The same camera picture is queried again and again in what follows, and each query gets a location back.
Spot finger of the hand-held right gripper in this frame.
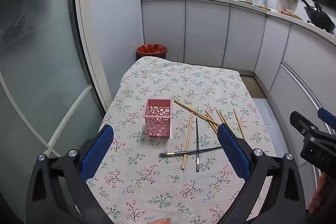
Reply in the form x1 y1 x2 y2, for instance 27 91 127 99
289 111 319 136
318 108 336 132

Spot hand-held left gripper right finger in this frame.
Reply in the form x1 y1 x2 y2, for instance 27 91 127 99
217 123 307 224

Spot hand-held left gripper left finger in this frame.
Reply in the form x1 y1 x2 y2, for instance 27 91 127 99
25 124 116 224

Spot black chopstick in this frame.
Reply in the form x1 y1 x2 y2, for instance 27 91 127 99
159 147 223 157
196 117 199 172

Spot set of wooden chopsticks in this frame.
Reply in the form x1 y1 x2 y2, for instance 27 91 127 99
174 100 246 170

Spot pink perforated utensil holder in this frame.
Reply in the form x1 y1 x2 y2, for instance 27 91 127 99
142 98 174 139

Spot person's right hand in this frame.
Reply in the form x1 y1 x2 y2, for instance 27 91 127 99
308 173 327 214

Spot person's left hand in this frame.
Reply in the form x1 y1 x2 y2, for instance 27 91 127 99
150 217 172 224

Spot floral tablecloth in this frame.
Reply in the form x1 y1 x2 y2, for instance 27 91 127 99
85 56 276 224

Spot black wok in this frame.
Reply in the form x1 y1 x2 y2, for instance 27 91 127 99
295 0 336 33

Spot frosted glass sliding door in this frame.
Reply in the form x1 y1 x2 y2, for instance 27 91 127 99
0 0 117 224

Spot plate with food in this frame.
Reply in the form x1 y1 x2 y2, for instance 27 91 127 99
280 9 301 19

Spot black bin with red bag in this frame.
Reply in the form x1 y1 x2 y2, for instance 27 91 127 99
136 44 168 61

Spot white kitchen base cabinets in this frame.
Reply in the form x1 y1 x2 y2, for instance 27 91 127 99
140 0 336 188

